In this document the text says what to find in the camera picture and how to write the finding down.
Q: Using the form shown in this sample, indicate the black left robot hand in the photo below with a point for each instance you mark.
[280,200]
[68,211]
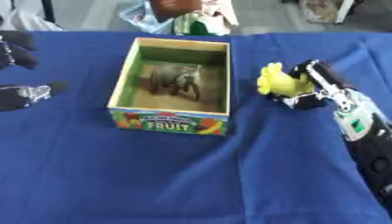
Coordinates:
[15,97]

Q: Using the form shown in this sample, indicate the tan bag with white frame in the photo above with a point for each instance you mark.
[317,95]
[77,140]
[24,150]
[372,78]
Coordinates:
[324,10]

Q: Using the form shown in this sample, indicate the silver and black right robot arm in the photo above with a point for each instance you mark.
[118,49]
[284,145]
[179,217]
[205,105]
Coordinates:
[375,157]

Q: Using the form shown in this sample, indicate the blue and white plastic bag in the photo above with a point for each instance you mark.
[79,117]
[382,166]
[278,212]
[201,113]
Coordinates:
[140,17]

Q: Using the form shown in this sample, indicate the cardboard box with green inside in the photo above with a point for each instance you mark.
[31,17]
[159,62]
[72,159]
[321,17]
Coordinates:
[168,125]

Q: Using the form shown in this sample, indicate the brown bag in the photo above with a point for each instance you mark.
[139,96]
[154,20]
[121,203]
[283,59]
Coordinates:
[173,7]

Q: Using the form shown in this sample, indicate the black pole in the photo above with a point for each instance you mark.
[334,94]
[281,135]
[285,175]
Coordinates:
[48,10]

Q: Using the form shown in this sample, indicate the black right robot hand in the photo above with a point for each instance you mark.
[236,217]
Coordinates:
[327,77]

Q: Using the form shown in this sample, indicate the grey soft toy animal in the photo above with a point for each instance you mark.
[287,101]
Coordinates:
[171,76]

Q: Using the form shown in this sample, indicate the yellow soft toy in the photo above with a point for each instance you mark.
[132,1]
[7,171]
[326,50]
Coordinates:
[280,83]

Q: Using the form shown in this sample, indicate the green and white bag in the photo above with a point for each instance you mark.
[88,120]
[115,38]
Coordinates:
[201,26]

